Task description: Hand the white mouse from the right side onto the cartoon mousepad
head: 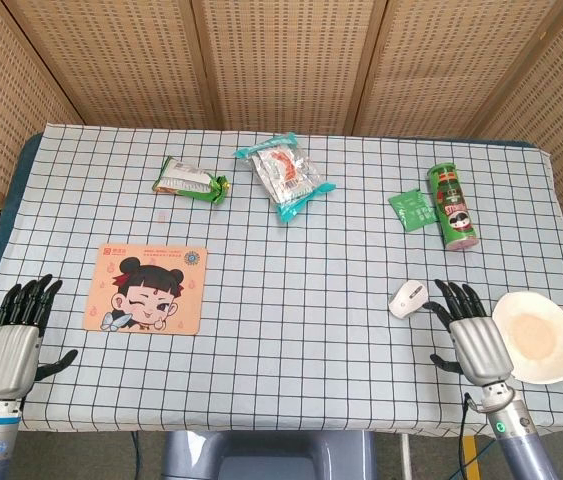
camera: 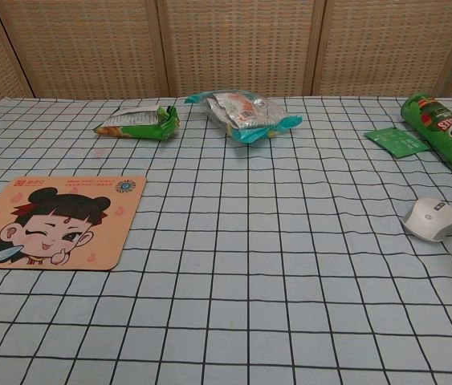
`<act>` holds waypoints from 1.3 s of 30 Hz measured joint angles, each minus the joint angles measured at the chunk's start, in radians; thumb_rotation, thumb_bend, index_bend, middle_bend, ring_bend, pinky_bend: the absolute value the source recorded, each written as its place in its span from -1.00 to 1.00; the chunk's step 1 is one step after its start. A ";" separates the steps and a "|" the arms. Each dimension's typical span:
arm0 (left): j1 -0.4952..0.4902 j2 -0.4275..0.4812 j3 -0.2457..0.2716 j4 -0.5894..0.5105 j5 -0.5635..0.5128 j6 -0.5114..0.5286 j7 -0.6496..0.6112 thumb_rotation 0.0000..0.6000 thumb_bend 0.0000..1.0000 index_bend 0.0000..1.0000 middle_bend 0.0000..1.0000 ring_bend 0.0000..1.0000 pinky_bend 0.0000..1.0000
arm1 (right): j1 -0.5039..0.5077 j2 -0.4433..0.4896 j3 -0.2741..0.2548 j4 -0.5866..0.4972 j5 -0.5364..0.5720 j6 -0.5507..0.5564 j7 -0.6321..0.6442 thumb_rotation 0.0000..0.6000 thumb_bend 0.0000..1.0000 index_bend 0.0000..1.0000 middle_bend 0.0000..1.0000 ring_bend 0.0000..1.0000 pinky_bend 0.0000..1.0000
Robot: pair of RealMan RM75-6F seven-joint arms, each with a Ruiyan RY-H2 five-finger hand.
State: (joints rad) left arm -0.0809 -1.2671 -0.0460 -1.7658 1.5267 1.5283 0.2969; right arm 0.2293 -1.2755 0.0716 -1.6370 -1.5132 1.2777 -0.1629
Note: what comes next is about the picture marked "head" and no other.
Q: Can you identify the orange cartoon girl mouse pad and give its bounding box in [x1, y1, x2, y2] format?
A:
[83, 243, 209, 336]

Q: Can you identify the green white snack bag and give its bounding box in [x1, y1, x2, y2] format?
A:
[152, 155, 233, 207]

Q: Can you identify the wooden rattan folding screen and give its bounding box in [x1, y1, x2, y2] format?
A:
[0, 0, 563, 286]

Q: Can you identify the green Pringles can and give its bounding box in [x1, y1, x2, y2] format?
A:
[427, 162, 480, 253]

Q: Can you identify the blue-grey plastic stool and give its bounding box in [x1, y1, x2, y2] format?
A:
[160, 429, 377, 480]

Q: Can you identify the white paper plate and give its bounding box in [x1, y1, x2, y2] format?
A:
[491, 291, 563, 386]

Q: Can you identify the light blue checked tablecloth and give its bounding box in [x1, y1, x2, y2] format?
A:
[0, 123, 563, 434]

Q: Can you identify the black robot wrist cable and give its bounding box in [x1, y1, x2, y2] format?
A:
[457, 392, 485, 480]

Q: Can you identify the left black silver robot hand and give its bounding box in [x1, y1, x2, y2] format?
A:
[0, 273, 79, 397]

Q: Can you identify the white computer mouse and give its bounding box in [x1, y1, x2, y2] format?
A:
[388, 280, 430, 320]

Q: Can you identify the small green sachet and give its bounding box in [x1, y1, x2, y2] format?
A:
[387, 188, 439, 234]

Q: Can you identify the thin blue cable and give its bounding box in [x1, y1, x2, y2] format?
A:
[130, 430, 141, 480]

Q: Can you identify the teal clear snack bag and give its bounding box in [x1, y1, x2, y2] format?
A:
[233, 132, 337, 226]

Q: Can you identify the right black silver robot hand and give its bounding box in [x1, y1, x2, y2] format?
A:
[425, 278, 515, 387]

